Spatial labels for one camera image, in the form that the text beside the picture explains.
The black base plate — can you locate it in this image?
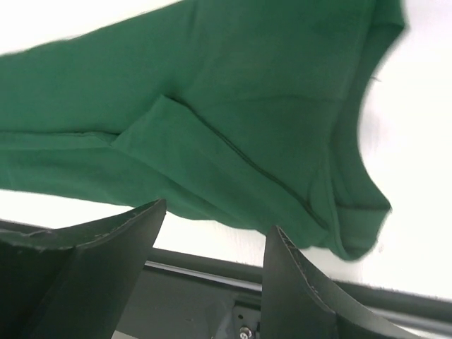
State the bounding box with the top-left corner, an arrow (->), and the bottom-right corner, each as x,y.
117,249 -> 451,338

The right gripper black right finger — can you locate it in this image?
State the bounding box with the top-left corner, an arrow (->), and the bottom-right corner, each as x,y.
261,226 -> 415,339

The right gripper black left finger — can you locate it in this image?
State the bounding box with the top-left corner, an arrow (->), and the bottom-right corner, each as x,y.
1,200 -> 167,338

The green t shirt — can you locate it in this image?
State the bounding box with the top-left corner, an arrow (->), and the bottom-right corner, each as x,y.
1,1 -> 405,261

